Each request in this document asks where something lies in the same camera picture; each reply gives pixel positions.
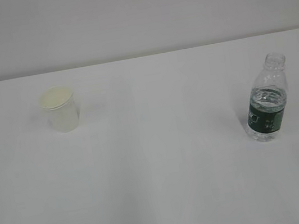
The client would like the white paper cup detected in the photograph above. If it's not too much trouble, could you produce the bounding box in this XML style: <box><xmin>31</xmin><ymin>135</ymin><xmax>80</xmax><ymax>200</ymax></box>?
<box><xmin>39</xmin><ymin>86</ymin><xmax>79</xmax><ymax>133</ymax></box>

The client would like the clear water bottle green label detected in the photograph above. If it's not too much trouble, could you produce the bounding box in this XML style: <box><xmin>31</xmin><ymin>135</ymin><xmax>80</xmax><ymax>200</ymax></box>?
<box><xmin>246</xmin><ymin>52</ymin><xmax>288</xmax><ymax>142</ymax></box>

